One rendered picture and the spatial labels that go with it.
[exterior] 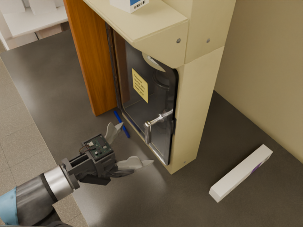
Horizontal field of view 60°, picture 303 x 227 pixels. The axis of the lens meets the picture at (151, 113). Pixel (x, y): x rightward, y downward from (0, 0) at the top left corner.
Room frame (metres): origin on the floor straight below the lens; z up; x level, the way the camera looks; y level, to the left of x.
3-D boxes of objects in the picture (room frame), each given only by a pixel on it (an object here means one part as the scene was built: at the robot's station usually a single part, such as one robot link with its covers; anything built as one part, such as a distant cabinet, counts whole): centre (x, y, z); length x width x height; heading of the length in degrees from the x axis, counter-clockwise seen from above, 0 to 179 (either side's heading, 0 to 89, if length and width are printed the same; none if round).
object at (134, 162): (0.33, 0.04, 1.17); 0.09 x 0.03 x 0.06; 89
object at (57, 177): (0.28, 0.22, 1.17); 0.08 x 0.05 x 0.08; 35
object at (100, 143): (0.32, 0.15, 1.17); 0.12 x 0.08 x 0.09; 125
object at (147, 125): (0.43, 0.00, 1.17); 0.05 x 0.03 x 0.10; 125
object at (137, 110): (0.53, 0.03, 1.19); 0.30 x 0.01 x 0.40; 35
